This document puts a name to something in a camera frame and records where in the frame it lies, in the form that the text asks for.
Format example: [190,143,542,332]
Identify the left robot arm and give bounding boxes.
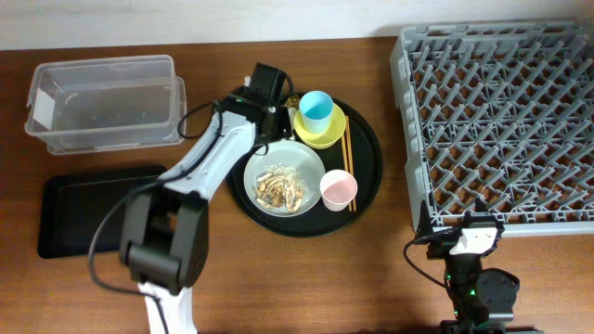
[119,63,292,333]

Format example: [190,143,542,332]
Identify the black rectangular tray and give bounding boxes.
[37,165,166,259]

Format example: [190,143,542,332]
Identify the right wooden chopstick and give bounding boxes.
[345,116,357,212]

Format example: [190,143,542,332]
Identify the clear plastic waste bin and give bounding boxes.
[24,55,187,155]

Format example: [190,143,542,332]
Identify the grey dishwasher rack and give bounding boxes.
[389,21,593,237]

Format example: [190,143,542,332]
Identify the food scraps on plate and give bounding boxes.
[252,164,308,213]

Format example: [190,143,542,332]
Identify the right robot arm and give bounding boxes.
[403,199,539,334]

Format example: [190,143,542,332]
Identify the pink cup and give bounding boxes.
[319,170,358,212]

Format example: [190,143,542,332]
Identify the gold snack wrapper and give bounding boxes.
[284,95,301,109]

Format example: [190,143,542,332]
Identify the round black serving tray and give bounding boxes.
[226,99,383,238]

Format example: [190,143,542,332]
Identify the yellow bowl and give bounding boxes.
[293,103,346,149]

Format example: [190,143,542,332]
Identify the white tissue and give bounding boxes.
[289,108,298,120]

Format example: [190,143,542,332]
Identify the grey plate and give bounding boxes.
[243,140,326,218]

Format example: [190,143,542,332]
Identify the light blue cup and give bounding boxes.
[299,91,333,134]

